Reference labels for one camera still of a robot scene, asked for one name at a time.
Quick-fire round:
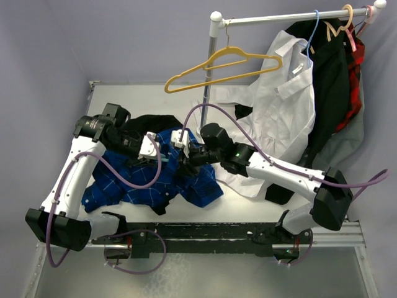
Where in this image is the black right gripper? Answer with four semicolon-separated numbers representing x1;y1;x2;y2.
172;140;223;178

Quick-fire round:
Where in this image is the blue plaid shirt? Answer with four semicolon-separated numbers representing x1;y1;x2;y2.
81;129;223;215

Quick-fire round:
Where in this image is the teal plastic hanger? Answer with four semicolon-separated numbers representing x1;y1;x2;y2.
161;153;172;163

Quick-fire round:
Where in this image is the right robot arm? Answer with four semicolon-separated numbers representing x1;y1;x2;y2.
171;123;353;243

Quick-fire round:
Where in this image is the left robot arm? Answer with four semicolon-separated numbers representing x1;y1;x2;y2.
25;103;162;251

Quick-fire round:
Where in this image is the yellow velvet hanger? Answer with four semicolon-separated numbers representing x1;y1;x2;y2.
164;19;283;94

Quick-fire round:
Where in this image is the white shirt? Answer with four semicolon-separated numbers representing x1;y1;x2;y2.
213;29;316;198

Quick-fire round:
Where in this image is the black hanging shirt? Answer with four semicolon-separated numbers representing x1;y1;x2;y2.
263;17;353;205

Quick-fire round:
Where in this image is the beige hanger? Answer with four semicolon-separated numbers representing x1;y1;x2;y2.
324;4;354;42

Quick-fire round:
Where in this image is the light blue hanger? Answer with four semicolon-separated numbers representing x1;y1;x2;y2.
303;9;319;68

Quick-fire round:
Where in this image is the red plaid hanging shirt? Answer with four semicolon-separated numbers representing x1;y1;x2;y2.
335;24;365;133

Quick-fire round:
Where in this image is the pink hanger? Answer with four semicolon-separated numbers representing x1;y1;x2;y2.
346;5;373;52

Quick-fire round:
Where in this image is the black garment on table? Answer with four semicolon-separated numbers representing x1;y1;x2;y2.
121;115;182;215

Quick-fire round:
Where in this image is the silver clothes rack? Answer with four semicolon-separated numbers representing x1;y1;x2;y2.
197;1;386;132

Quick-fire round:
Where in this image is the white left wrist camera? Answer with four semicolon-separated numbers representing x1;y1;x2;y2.
138;132;161;160

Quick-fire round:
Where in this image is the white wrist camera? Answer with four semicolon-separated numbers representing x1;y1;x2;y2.
138;132;161;160
171;129;190;157

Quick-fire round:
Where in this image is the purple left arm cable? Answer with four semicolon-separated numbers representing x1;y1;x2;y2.
45;132;163;268

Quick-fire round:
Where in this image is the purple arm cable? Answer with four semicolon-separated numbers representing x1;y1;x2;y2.
45;132;163;268
181;103;390;199

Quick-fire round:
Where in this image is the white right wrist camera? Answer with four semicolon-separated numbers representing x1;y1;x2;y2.
171;129;190;157

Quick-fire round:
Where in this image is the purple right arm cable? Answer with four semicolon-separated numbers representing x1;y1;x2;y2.
181;103;390;199

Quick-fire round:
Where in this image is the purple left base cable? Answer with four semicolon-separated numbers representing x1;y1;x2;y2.
104;229;167;276

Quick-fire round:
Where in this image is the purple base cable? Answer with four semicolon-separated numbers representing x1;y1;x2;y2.
277;228;314;267
104;229;167;276

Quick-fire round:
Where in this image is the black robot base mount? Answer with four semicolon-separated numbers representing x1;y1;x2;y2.
91;222;312;258

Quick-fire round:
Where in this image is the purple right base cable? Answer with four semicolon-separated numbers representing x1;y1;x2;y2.
277;228;314;267

